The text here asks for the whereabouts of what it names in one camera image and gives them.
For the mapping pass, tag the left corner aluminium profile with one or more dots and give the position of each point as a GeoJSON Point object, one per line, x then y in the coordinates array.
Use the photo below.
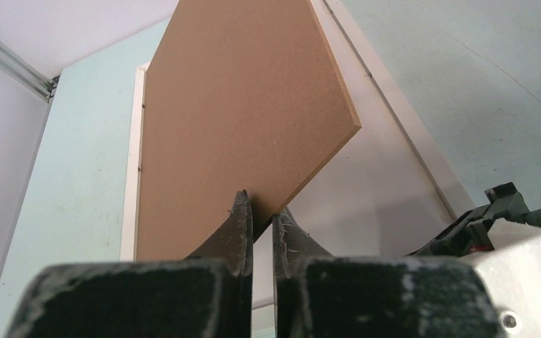
{"type": "Point", "coordinates": [14, 66]}

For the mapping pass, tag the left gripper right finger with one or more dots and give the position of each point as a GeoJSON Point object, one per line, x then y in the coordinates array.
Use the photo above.
{"type": "Point", "coordinates": [321, 295]}

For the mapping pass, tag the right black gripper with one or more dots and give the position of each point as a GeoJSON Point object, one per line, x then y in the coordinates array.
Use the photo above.
{"type": "Point", "coordinates": [472, 231]}

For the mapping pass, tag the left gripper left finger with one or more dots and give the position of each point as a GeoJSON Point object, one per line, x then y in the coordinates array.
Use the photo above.
{"type": "Point", "coordinates": [207, 294]}

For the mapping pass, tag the white picture frame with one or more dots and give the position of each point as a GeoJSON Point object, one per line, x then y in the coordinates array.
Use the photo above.
{"type": "Point", "coordinates": [392, 93]}

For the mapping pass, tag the brown backing board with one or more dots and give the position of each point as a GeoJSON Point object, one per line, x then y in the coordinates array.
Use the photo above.
{"type": "Point", "coordinates": [239, 95]}

